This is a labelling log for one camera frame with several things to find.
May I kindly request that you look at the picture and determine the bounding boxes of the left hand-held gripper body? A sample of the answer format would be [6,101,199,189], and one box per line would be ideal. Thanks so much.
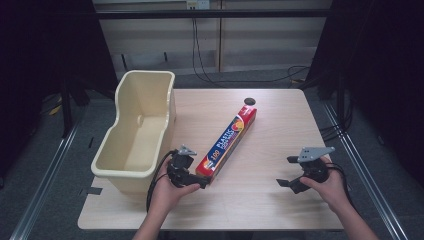
[166,144,198,188]

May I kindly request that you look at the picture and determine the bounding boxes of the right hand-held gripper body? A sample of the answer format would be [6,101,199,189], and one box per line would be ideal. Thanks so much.
[296,146,336,185]

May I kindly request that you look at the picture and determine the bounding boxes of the cream plastic bin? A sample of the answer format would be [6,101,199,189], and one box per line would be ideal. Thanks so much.
[90,69,177,196]

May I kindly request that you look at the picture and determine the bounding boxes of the long red plastic wrap box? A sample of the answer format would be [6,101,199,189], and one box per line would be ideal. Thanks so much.
[195,104,258,185]

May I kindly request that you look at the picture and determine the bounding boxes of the person's right hand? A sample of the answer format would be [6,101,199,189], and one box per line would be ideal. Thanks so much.
[299,155,348,215]

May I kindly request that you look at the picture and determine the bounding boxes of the person's left hand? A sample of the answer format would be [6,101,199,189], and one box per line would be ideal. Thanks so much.
[148,162,201,218]

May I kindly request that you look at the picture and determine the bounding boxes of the black curtain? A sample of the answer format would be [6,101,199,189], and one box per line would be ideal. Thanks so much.
[0,0,118,181]
[304,0,424,188]

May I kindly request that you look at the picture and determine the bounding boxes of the black horizontal metal bar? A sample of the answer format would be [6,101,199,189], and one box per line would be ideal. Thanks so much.
[95,9,334,20]

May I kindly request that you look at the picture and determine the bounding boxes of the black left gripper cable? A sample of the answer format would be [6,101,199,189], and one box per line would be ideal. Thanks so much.
[145,149,179,213]

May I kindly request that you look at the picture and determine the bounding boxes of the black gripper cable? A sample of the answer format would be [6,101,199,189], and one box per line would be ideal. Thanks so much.
[145,149,179,213]
[327,162,356,209]

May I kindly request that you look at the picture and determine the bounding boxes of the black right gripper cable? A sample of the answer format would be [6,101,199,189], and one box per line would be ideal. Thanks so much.
[327,162,356,209]

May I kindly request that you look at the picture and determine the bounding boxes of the black floor cables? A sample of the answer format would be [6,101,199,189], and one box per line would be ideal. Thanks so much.
[319,99,355,143]

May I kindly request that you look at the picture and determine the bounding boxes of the metal floor rail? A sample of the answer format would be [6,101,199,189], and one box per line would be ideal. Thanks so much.
[320,99,408,240]
[9,108,88,240]

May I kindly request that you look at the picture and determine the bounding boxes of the black stand post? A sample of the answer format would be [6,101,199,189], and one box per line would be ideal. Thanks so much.
[335,74,347,129]
[60,74,74,139]

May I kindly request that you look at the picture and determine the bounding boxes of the black hanging wall cables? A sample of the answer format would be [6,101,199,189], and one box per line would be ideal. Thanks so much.
[191,17,313,85]

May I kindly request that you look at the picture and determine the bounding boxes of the white wall power outlet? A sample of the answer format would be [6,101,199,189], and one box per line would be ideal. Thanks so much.
[186,0,211,11]

